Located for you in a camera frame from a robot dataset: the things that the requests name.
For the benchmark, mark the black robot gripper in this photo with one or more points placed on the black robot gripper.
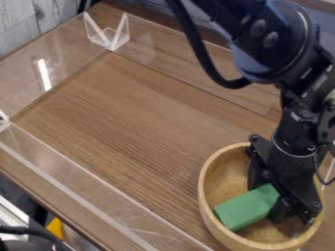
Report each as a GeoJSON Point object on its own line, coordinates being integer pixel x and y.
{"type": "Point", "coordinates": [290, 172]}

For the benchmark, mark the green rectangular block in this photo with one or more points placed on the green rectangular block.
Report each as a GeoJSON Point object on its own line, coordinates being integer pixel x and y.
{"type": "Point", "coordinates": [248, 208]}

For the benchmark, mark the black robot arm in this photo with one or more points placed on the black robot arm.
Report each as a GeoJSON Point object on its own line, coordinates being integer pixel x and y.
{"type": "Point", "coordinates": [275, 42]}

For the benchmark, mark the brown wooden bowl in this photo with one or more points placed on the brown wooden bowl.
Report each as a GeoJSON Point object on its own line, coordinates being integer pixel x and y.
{"type": "Point", "coordinates": [222, 182]}

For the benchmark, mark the yellow object under table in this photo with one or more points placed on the yellow object under table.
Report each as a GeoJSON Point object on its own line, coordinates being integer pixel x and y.
{"type": "Point", "coordinates": [55, 228]}

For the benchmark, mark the clear acrylic corner bracket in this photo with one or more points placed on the clear acrylic corner bracket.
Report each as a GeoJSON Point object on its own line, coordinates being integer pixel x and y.
{"type": "Point", "coordinates": [108, 38]}

